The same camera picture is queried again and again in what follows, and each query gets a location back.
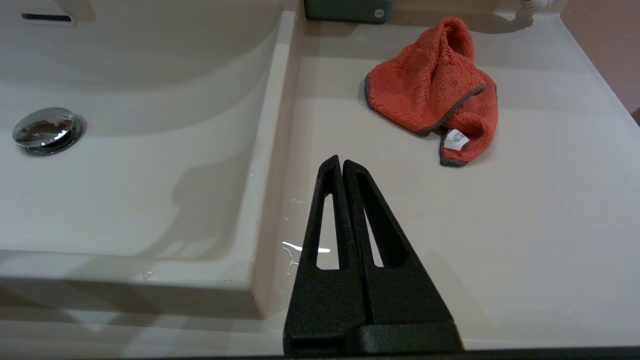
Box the white ceramic sink basin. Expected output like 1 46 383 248
0 0 301 321

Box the orange-red microfibre cloth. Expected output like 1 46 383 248
364 16 499 168

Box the chrome drain stopper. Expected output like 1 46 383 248
12 107 83 156

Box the grey corrugated hose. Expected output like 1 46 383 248
520 0 568 11

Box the dark teal box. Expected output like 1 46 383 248
303 0 396 24

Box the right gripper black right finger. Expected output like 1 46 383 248
343 160 463 357

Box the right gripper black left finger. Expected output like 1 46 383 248
283 155 371 357

